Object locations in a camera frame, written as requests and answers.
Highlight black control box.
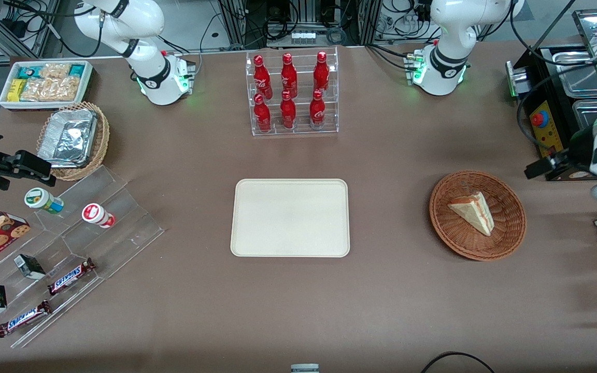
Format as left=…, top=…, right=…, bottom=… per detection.
left=505, top=46, right=597, bottom=182

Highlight yellow snack packet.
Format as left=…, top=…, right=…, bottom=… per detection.
left=7, top=78, right=27, bottom=102

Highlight round brown wicker basket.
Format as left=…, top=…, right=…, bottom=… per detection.
left=429, top=170, right=528, bottom=262

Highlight red cola bottle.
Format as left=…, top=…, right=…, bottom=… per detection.
left=279, top=91, right=297, bottom=130
left=253, top=55, right=273, bottom=101
left=253, top=93, right=272, bottom=133
left=280, top=53, right=299, bottom=98
left=309, top=89, right=326, bottom=129
left=312, top=51, right=331, bottom=94

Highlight triangle sandwich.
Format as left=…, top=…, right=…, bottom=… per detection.
left=447, top=191, right=495, bottom=237

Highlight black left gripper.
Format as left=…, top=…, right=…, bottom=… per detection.
left=524, top=126, right=597, bottom=180

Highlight light wicker basket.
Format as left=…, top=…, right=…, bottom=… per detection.
left=36, top=102, right=110, bottom=181

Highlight white rectangular snack bin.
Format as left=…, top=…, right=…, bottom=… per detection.
left=0, top=60, right=94, bottom=111

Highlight small clear cracker bag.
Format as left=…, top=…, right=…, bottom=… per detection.
left=39, top=63, right=72, bottom=80

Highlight stacked aluminium foil trays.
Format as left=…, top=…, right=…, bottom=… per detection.
left=37, top=108, right=98, bottom=168

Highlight clear acrylic stepped shelf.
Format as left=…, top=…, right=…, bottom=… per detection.
left=0, top=165, right=165, bottom=349

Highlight red lid yogurt cup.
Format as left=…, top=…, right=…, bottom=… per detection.
left=81, top=203, right=117, bottom=229

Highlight empty steel pan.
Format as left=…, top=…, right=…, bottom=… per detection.
left=572, top=98, right=597, bottom=131
left=539, top=47, right=597, bottom=99

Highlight yellow emergency stop pendant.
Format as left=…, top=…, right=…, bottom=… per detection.
left=529, top=101, right=564, bottom=157

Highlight black looped cable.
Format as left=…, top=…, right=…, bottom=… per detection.
left=421, top=351, right=495, bottom=373

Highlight large clear cracker bag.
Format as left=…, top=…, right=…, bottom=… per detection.
left=20, top=77, right=81, bottom=103

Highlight clear acrylic bottle rack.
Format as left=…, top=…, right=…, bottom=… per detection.
left=246, top=46, right=340, bottom=137

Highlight thick black pendant cable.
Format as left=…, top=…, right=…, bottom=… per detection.
left=516, top=52, right=597, bottom=152

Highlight snickers chocolate bar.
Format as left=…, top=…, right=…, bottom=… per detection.
left=0, top=300, right=53, bottom=338
left=48, top=257, right=96, bottom=296

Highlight green lid yogurt cup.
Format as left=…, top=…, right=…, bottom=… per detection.
left=24, top=188, right=65, bottom=215

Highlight beige plastic tray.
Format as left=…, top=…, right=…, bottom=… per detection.
left=230, top=179, right=350, bottom=258

